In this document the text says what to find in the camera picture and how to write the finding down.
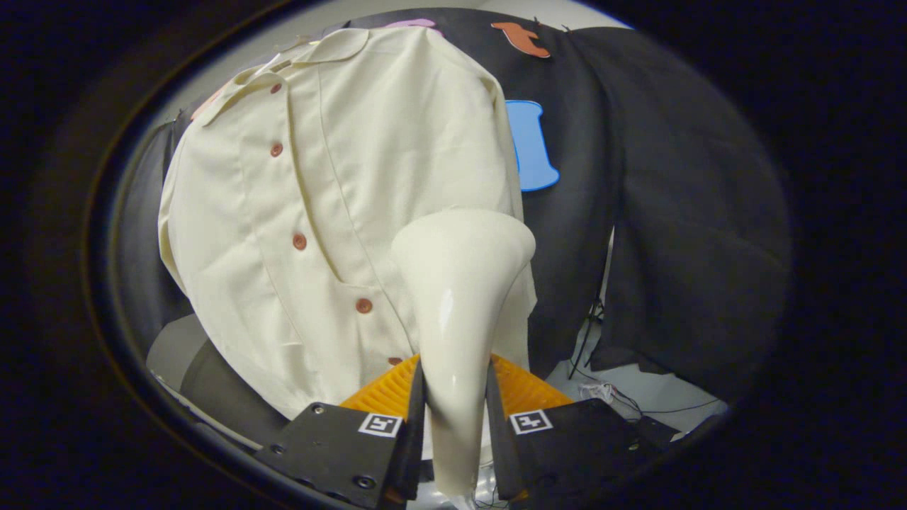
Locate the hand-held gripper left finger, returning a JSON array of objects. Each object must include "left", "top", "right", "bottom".
[{"left": 257, "top": 354, "right": 426, "bottom": 509}]

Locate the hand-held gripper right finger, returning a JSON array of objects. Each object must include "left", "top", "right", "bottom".
[{"left": 485, "top": 354, "right": 677, "bottom": 504}]

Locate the cream garment steamer head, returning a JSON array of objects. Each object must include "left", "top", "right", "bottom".
[{"left": 391, "top": 208, "right": 537, "bottom": 509}]

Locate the cream button-up shirt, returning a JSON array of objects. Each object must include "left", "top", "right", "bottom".
[{"left": 157, "top": 27, "right": 538, "bottom": 420}]

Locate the grey cabinet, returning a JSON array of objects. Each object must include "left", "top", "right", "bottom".
[{"left": 147, "top": 314, "right": 213, "bottom": 404}]

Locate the black backdrop cloth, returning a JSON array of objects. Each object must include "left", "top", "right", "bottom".
[{"left": 113, "top": 7, "right": 793, "bottom": 447}]

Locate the black cable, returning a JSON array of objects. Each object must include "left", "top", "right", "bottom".
[{"left": 581, "top": 382, "right": 720, "bottom": 420}]

